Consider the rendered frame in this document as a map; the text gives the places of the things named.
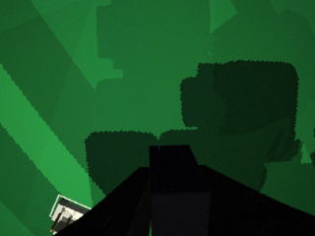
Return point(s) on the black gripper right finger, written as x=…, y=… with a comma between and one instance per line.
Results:
x=237, y=210

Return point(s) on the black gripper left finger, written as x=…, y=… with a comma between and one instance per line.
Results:
x=124, y=212

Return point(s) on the green circuit board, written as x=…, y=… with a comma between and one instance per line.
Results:
x=86, y=86

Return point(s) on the black connector plug with cable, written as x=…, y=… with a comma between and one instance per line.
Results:
x=180, y=195

